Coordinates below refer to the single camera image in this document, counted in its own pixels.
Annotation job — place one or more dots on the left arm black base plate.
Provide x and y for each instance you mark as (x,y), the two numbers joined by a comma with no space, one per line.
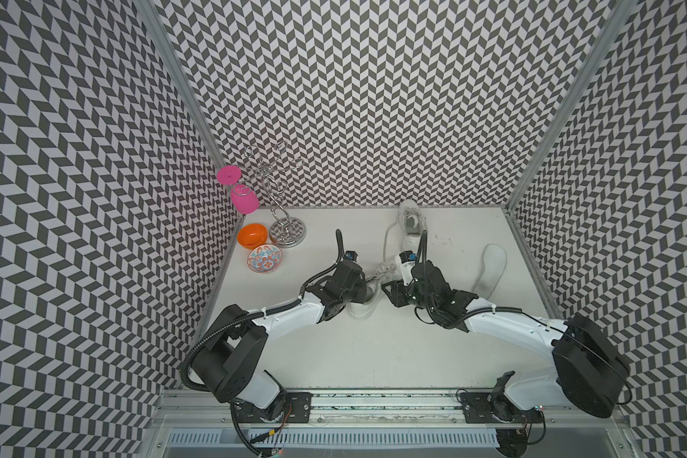
(289,407)

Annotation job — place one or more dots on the orange bowl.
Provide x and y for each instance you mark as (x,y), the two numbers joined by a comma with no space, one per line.
(252,236)

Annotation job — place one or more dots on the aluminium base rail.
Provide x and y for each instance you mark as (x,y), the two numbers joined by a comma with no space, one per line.
(367,408)

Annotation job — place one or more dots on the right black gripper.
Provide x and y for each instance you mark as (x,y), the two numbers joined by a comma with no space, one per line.
(396,298)

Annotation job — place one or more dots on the silver wire glass rack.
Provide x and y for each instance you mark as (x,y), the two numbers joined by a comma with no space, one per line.
(286,231)

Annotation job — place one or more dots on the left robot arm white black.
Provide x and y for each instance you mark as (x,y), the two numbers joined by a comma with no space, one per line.
(225,360)

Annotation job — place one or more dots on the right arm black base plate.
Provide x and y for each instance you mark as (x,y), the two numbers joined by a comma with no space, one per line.
(481,407)

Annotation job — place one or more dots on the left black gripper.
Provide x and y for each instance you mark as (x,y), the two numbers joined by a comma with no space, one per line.
(362,290)

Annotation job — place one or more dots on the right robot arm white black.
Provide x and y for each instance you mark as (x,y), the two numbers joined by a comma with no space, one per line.
(586,371)

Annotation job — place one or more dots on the white sneaker one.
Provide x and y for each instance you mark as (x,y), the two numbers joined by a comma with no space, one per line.
(412,224)
(378,280)

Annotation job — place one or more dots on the pink wine glass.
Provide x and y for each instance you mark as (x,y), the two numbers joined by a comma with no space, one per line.
(243,197)

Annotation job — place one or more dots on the white shoe insole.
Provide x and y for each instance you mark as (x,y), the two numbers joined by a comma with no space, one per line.
(493,265)

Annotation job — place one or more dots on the patterned floral bowl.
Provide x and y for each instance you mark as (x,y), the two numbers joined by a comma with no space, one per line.
(264,258)

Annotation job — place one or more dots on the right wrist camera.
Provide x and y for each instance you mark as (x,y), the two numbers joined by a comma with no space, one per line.
(407,260)

